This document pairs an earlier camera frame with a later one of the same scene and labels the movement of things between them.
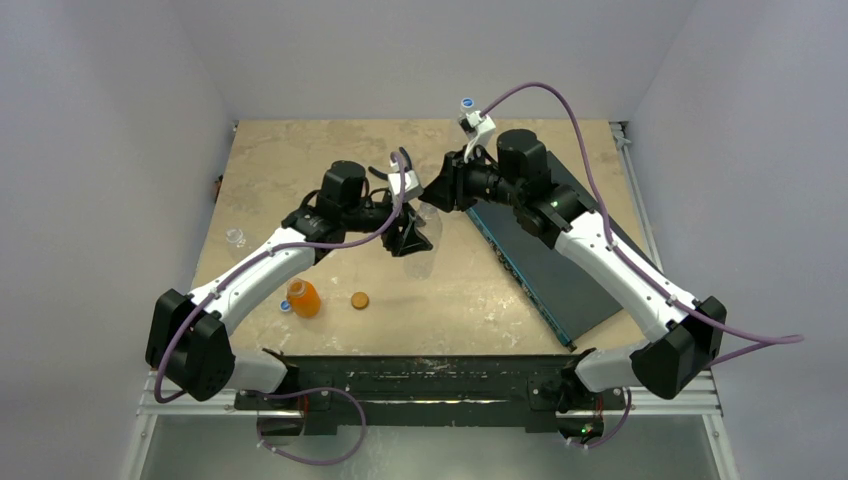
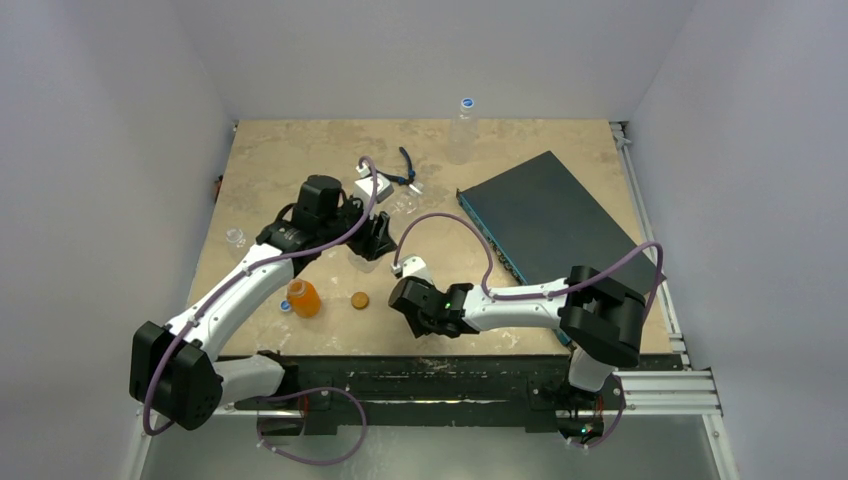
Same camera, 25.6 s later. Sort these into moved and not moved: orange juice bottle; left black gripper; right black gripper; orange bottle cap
Moved: left black gripper; right black gripper
Not moved: orange juice bottle; orange bottle cap
